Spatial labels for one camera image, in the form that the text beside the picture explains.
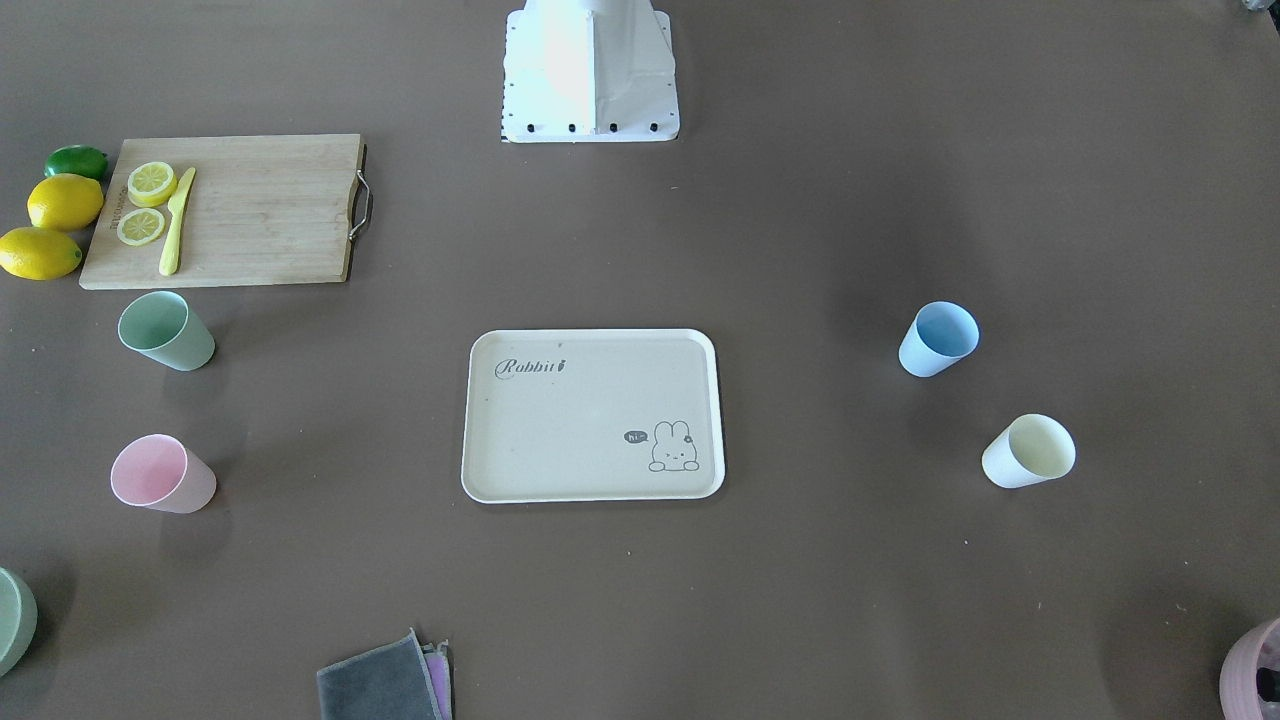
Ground upper lemon slice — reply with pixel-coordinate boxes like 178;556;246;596
125;161;178;208

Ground yellow plastic knife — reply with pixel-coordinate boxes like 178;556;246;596
157;167;197;275

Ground pink bowl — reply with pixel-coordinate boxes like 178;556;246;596
1219;618;1279;719

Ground light blue plastic cup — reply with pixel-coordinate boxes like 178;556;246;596
899;301;980;378

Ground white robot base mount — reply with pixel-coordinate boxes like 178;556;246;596
500;1;680;143

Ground pink plastic cup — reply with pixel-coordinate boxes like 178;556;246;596
110;434;218;514

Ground purple cloth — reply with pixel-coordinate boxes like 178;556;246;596
422;641;454;720

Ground lower lemon slice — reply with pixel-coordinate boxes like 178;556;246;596
115;208;166;247

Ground wooden cutting board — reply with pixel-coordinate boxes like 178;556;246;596
79;135;365;290

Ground green lime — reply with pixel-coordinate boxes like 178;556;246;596
44;143;109;181

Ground lemon slice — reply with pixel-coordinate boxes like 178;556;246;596
115;208;166;247
125;161;178;208

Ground cream plastic cup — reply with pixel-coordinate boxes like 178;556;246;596
980;414;1076;489

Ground lower whole yellow lemon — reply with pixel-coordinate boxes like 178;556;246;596
1;227;83;281

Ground upper whole yellow lemon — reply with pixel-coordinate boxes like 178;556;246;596
27;173;105;232

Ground whole yellow lemon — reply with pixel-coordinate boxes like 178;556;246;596
1;227;83;281
27;173;105;232

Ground grey folded cloth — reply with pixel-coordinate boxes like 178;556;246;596
316;630;438;719

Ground beige rabbit tray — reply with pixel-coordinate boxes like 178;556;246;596
461;328;726;503

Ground green plastic cup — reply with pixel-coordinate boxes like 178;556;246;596
118;291;216;372

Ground green bowl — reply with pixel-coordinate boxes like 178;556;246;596
0;568;38;676

